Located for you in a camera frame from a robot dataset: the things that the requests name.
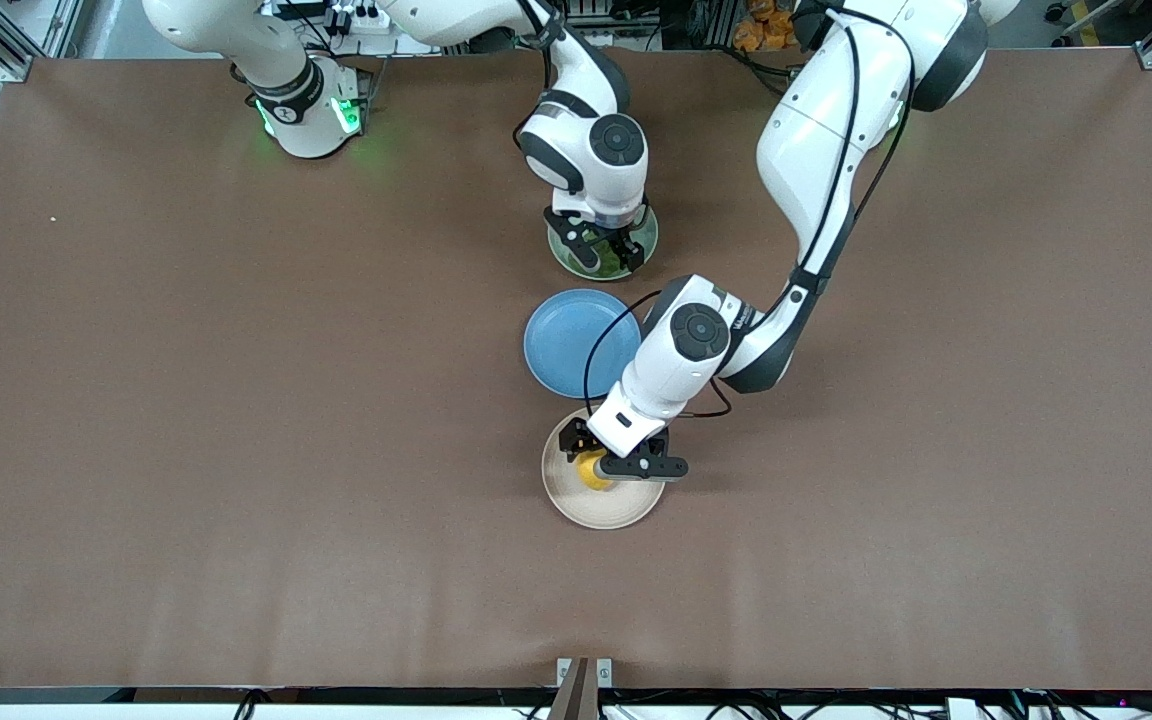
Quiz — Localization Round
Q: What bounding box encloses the green lettuce leaf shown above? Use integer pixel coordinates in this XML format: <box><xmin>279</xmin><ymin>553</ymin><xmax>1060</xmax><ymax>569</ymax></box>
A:
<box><xmin>576</xmin><ymin>230</ymin><xmax>637</xmax><ymax>277</ymax></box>

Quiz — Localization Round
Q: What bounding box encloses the yellow lemon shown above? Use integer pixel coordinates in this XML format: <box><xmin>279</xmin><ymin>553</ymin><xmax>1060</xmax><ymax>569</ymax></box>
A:
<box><xmin>576</xmin><ymin>450</ymin><xmax>617</xmax><ymax>492</ymax></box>

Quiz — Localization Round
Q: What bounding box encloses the pale green plate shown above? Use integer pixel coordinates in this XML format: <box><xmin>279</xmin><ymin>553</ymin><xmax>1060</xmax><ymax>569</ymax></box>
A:
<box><xmin>546</xmin><ymin>200</ymin><xmax>660</xmax><ymax>282</ymax></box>

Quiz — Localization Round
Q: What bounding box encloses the beige plate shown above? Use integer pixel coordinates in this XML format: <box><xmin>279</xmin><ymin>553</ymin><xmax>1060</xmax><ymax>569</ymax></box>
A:
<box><xmin>541</xmin><ymin>407</ymin><xmax>668</xmax><ymax>530</ymax></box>

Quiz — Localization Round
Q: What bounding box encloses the blue plate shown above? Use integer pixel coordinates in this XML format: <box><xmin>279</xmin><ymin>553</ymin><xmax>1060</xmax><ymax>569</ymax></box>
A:
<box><xmin>523</xmin><ymin>289</ymin><xmax>643</xmax><ymax>399</ymax></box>

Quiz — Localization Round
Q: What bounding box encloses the orange snack bag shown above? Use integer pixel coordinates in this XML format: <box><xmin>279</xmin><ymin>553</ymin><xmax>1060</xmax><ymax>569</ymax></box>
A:
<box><xmin>733</xmin><ymin>0</ymin><xmax>809</xmax><ymax>53</ymax></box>

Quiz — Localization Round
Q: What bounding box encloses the white power strip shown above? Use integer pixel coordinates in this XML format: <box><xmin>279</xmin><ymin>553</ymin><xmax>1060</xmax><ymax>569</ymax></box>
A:
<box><xmin>326</xmin><ymin>3</ymin><xmax>389</xmax><ymax>33</ymax></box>

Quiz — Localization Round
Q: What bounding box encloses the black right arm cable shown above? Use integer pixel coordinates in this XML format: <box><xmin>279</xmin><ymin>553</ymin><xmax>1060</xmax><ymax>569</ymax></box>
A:
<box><xmin>512</xmin><ymin>0</ymin><xmax>565</xmax><ymax>151</ymax></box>

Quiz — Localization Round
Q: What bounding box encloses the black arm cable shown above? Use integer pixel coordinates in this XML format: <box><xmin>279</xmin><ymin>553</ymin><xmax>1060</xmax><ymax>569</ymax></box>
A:
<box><xmin>512</xmin><ymin>0</ymin><xmax>565</xmax><ymax>151</ymax></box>
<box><xmin>582</xmin><ymin>8</ymin><xmax>912</xmax><ymax>421</ymax></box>

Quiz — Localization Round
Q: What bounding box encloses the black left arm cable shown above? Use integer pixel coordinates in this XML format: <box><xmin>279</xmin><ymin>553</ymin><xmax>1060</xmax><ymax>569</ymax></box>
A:
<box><xmin>582</xmin><ymin>8</ymin><xmax>912</xmax><ymax>421</ymax></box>

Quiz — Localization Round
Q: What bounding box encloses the metal table edge bracket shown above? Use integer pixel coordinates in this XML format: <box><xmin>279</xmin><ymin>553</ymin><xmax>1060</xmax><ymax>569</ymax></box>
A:
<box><xmin>556</xmin><ymin>657</ymin><xmax>614</xmax><ymax>720</ymax></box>

